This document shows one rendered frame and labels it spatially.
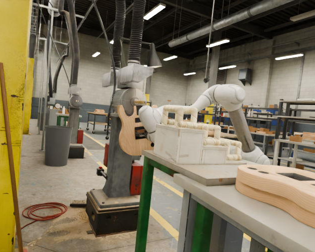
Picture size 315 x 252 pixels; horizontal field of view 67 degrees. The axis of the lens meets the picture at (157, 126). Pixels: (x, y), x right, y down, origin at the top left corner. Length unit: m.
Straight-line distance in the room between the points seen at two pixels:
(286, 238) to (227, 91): 1.16
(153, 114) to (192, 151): 0.44
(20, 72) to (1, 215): 0.89
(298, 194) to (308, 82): 13.18
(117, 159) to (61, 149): 2.48
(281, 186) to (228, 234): 1.42
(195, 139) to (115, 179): 1.37
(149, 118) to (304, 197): 0.99
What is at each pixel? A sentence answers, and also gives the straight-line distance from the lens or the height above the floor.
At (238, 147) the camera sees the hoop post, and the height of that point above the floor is 1.02.
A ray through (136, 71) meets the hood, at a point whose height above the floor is 1.47.
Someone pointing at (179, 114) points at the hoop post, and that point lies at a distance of 1.17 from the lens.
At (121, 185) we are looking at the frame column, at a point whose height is 0.42.
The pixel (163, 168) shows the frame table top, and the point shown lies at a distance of 1.28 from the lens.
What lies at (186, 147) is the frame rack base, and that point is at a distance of 1.16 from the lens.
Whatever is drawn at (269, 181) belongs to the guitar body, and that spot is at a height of 0.98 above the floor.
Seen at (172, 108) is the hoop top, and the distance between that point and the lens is 1.23.
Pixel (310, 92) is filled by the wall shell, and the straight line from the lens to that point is 13.75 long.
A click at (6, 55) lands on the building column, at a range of 1.71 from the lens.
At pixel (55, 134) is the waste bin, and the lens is 4.66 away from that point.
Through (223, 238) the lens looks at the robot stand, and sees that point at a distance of 2.23.
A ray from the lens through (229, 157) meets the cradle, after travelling 1.37.
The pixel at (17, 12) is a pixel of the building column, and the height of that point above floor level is 1.67.
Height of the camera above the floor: 1.16
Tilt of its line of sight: 3 degrees down
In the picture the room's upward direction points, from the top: 6 degrees clockwise
